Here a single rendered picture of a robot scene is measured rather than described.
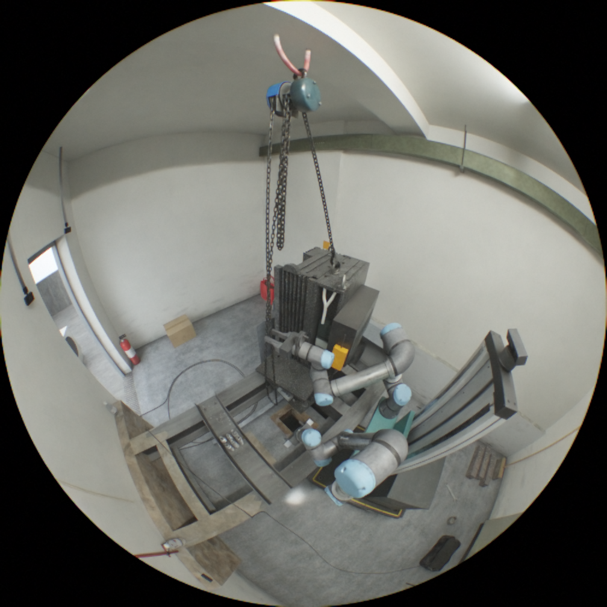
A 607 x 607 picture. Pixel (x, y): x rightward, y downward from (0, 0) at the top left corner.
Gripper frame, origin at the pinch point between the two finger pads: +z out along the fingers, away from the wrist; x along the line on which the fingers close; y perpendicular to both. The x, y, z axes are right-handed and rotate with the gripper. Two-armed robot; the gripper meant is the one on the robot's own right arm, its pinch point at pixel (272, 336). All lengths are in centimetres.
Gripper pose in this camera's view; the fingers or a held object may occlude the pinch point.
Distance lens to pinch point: 95.2
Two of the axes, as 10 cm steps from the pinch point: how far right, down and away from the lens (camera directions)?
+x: 4.7, -4.6, 7.6
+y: -0.6, 8.4, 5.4
